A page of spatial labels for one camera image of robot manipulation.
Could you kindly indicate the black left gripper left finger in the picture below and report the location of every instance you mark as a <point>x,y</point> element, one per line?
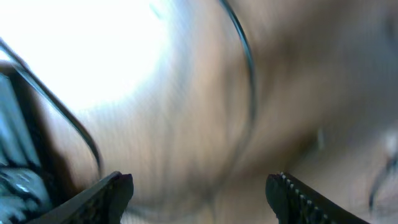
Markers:
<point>103,203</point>

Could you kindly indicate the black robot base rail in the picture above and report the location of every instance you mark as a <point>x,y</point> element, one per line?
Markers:
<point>24,195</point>

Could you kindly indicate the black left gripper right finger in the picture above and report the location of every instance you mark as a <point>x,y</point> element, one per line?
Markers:
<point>293,202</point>

